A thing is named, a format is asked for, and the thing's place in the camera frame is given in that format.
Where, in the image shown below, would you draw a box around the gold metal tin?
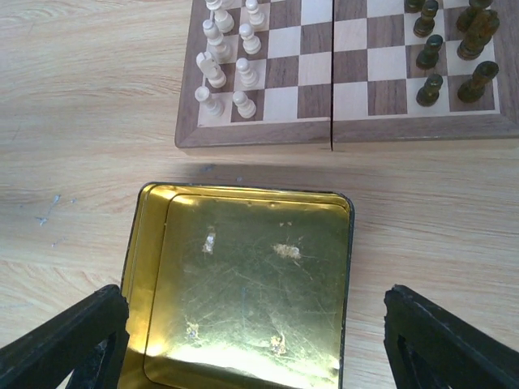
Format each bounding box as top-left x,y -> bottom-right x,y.
118,182 -> 354,388

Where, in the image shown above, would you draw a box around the wooden chess board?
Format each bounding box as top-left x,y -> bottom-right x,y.
175,1 -> 518,148

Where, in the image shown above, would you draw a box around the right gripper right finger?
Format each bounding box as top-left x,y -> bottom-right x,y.
384,284 -> 518,388

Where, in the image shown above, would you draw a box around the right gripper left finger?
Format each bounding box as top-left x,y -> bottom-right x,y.
1,284 -> 129,388

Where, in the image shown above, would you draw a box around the dark chess pieces on board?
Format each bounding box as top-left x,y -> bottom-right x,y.
404,1 -> 500,117

